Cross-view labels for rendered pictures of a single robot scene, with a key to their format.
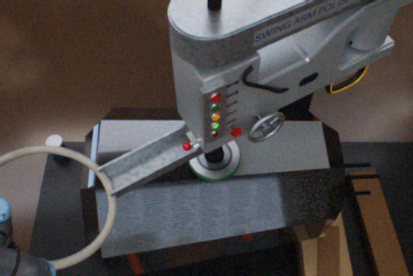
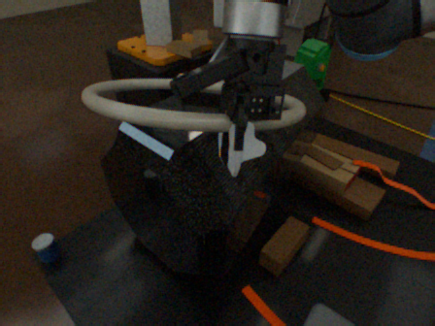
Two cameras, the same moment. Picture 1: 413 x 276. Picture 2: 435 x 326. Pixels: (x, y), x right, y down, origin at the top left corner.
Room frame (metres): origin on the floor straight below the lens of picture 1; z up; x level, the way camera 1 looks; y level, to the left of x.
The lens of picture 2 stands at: (0.19, 0.99, 1.42)
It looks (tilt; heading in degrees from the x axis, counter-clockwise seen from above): 39 degrees down; 314
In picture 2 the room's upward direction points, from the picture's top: straight up
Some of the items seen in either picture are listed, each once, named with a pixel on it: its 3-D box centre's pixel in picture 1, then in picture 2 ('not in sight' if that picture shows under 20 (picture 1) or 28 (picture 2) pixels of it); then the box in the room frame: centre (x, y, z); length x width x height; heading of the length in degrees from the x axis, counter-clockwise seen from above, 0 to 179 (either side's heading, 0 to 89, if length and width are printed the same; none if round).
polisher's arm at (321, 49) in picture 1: (310, 51); not in sight; (1.17, -0.35, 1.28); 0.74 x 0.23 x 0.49; 120
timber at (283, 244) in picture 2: not in sight; (284, 244); (0.58, 0.06, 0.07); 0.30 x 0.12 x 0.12; 93
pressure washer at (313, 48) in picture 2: not in sight; (311, 58); (1.44, -1.55, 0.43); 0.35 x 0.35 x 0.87; 75
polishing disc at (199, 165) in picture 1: (214, 155); not in sight; (0.98, 0.00, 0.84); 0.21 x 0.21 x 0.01
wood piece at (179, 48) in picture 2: not in sight; (184, 48); (1.62, -0.20, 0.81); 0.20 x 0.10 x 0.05; 8
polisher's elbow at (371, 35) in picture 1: (367, 15); not in sight; (1.31, -0.57, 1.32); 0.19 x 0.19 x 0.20
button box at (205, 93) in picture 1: (213, 113); not in sight; (0.85, 0.00, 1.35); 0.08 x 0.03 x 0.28; 120
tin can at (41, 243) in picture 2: (56, 147); (47, 248); (1.47, 0.95, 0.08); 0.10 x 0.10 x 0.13
